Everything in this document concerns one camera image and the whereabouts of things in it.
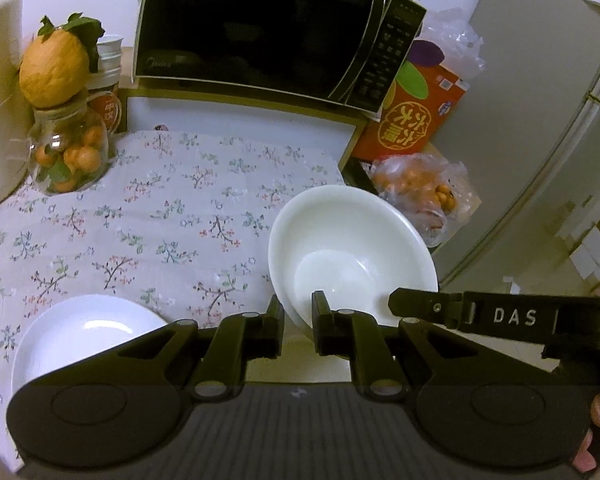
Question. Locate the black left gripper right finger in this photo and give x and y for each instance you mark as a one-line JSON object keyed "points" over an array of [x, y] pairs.
{"points": [[470, 402]]}

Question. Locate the grey refrigerator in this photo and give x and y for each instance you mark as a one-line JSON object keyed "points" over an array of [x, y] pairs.
{"points": [[528, 132]]}

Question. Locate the stacked white cups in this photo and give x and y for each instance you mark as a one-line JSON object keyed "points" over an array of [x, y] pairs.
{"points": [[109, 49]]}

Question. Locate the black microwave oven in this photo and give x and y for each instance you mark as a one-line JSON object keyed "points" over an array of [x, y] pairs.
{"points": [[345, 52]]}

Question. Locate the plastic bag of oranges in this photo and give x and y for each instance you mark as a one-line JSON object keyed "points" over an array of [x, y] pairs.
{"points": [[435, 195]]}

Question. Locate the glass jar of kumquats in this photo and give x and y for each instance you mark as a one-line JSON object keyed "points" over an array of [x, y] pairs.
{"points": [[68, 146]]}

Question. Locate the red label jar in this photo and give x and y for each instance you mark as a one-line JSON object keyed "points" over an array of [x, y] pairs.
{"points": [[103, 89]]}

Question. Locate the white rose-pattern plate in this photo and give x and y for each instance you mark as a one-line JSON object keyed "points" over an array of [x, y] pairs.
{"points": [[75, 329]]}

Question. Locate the white air fryer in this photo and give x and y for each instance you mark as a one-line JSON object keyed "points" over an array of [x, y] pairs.
{"points": [[15, 112]]}

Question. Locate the large white bowl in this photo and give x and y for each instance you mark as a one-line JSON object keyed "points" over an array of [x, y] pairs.
{"points": [[351, 245]]}

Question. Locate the black flat box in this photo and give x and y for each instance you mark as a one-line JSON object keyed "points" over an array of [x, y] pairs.
{"points": [[354, 174]]}

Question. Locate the red gift box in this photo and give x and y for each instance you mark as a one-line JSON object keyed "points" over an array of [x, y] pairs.
{"points": [[417, 104]]}

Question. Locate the floral tablecloth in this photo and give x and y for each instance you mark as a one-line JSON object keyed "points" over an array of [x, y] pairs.
{"points": [[179, 224]]}

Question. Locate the large orange citrus with leaves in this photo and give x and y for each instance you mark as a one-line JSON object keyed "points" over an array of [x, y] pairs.
{"points": [[59, 61]]}

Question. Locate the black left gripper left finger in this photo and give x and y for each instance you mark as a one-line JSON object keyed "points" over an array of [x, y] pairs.
{"points": [[124, 403]]}

